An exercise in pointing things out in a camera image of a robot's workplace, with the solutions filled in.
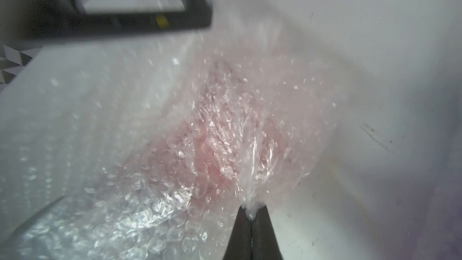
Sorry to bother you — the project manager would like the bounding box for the purple blue wrapped tumbler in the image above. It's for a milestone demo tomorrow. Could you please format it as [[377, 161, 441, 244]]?
[[382, 123, 462, 260]]

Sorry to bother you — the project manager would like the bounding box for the red black ribbed vase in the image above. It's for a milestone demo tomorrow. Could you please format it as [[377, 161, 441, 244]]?
[[136, 57, 326, 210]]

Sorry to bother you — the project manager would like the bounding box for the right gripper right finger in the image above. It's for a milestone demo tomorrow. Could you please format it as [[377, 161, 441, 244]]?
[[251, 206, 283, 260]]

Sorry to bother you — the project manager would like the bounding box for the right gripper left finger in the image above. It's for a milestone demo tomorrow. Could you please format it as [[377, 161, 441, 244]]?
[[223, 207, 252, 260]]

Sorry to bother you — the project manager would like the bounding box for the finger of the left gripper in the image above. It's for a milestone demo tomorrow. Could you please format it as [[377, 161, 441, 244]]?
[[21, 0, 213, 40]]

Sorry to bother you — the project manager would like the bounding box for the clear bubble wrap sheet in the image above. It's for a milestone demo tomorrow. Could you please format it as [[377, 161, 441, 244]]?
[[1, 0, 350, 260]]

